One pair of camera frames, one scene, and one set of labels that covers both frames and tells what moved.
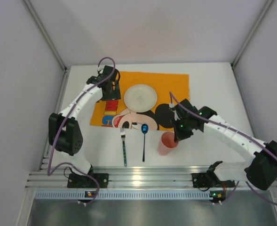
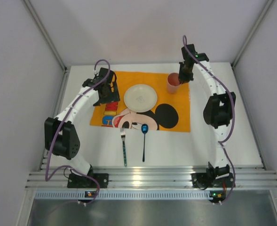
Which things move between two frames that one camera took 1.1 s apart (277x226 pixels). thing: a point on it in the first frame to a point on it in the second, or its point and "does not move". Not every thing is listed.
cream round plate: x=140 y=98 does not move
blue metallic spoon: x=144 y=129 does not move
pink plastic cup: x=167 y=143 to x=173 y=83
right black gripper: x=178 y=133 to x=184 y=76
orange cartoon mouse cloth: x=170 y=88 does not move
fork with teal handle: x=123 y=135 does not move
